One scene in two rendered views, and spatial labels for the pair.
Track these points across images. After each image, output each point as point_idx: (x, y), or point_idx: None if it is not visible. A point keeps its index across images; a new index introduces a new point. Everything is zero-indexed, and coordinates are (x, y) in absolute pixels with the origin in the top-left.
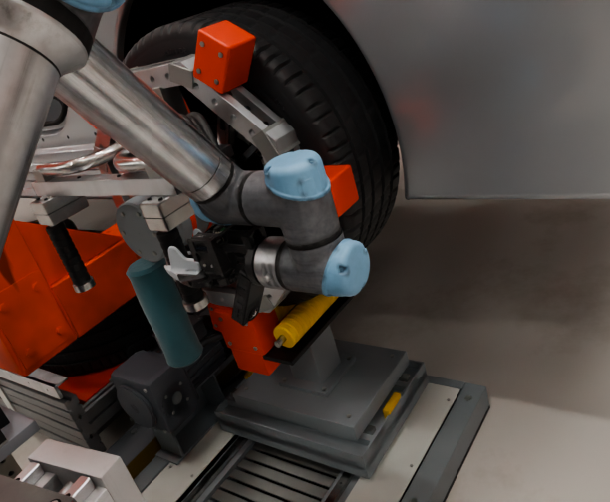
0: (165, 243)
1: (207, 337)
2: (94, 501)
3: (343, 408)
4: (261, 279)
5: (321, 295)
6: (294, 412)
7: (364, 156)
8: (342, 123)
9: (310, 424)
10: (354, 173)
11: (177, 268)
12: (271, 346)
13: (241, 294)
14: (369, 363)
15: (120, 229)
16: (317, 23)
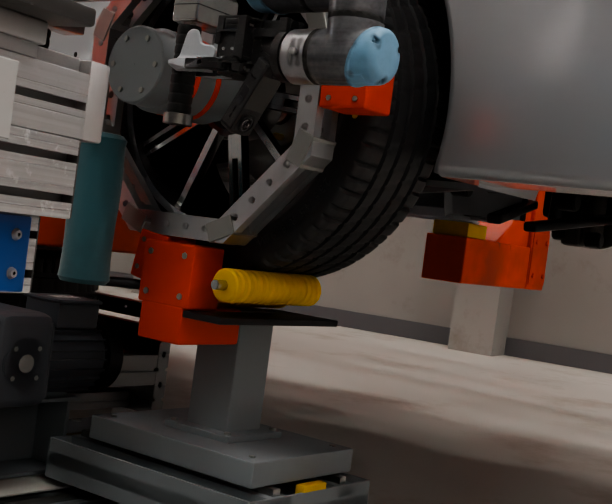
0: (184, 34)
1: (118, 277)
2: (78, 71)
3: (246, 452)
4: (284, 55)
5: (285, 277)
6: (175, 441)
7: (407, 97)
8: (399, 49)
9: (191, 463)
10: (391, 101)
11: (187, 55)
12: (198, 306)
13: (249, 84)
14: (297, 442)
15: (111, 59)
16: None
